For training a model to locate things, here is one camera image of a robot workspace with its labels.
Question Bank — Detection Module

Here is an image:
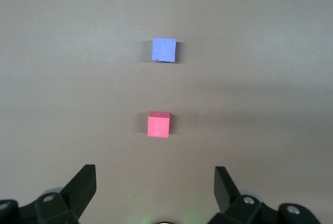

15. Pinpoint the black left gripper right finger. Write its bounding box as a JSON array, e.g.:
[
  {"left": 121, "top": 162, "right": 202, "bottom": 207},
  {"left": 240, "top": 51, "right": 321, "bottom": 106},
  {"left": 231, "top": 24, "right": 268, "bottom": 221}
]
[{"left": 208, "top": 166, "right": 321, "bottom": 224}]

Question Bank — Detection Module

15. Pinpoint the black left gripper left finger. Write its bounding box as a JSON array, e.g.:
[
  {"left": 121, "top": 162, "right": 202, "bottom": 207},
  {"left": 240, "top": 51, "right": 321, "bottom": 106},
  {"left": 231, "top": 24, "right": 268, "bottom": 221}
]
[{"left": 0, "top": 164, "right": 98, "bottom": 224}]

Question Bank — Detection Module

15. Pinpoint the red foam block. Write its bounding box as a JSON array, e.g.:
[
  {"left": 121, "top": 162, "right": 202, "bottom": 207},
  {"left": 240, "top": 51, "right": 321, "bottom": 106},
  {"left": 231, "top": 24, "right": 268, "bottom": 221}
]
[{"left": 147, "top": 111, "right": 172, "bottom": 138}]

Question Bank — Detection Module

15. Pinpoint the purple foam block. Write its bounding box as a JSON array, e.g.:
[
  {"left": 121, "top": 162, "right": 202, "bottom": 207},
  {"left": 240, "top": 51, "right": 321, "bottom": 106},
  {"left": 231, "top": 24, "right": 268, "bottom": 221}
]
[{"left": 151, "top": 37, "right": 177, "bottom": 63}]

